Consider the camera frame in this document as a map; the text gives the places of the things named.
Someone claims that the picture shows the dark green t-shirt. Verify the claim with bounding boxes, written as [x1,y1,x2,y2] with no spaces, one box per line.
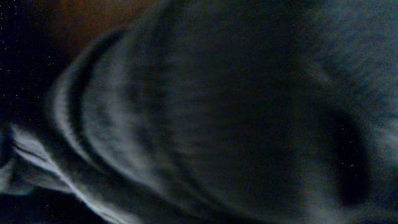
[1,1,397,223]

